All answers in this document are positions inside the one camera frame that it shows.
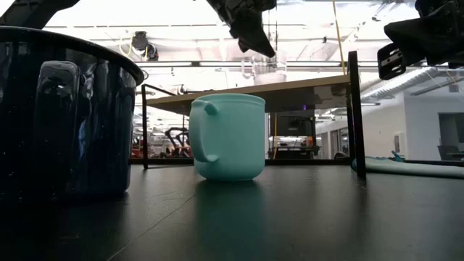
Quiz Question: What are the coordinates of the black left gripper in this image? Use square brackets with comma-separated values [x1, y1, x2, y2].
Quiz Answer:
[205, 0, 278, 58]

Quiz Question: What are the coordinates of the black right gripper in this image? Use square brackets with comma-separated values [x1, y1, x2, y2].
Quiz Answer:
[376, 1, 464, 81]

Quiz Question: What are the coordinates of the clear plastic handled cup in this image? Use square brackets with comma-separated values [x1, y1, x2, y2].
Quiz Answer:
[241, 49, 288, 86]

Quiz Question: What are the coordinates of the mint green mug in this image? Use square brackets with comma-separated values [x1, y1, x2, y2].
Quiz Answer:
[188, 93, 267, 182]

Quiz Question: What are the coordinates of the dark blue speckled enamel mug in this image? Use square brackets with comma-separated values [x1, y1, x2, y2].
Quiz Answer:
[0, 25, 146, 204]

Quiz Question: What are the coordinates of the wooden shelf with black legs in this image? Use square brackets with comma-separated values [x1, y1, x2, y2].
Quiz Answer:
[140, 50, 368, 179]

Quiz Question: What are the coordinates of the long ceiling light strip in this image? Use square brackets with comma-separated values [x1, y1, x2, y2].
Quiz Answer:
[134, 59, 380, 69]

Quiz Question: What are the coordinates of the black background machine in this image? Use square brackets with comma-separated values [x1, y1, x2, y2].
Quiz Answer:
[268, 108, 322, 160]

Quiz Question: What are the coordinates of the dark background chair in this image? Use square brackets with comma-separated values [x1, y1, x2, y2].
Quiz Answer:
[436, 144, 464, 162]

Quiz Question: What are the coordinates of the black ceiling-hung device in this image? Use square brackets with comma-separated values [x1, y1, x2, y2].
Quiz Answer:
[130, 30, 160, 62]

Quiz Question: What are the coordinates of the folded light blue cloth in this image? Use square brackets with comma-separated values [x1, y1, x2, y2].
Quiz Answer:
[350, 150, 464, 180]

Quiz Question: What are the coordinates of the yellow cable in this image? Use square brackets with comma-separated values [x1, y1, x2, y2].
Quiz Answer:
[331, 0, 347, 76]

